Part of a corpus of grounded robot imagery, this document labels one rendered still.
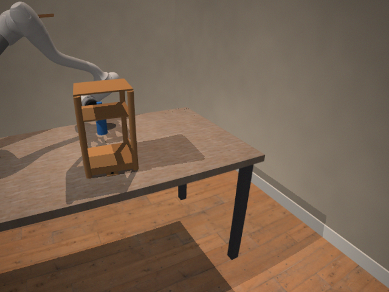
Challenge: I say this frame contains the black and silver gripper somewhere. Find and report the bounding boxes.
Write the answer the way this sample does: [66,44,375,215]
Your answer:
[85,100,97,106]

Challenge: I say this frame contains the brown wooden shelving unit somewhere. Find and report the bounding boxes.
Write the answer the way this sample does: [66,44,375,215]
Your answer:
[73,78,139,179]

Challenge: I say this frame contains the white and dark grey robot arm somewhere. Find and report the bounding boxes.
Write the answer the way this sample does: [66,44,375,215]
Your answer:
[0,2,120,106]

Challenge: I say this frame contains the blue bottle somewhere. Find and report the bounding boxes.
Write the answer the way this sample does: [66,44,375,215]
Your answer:
[96,102,108,135]

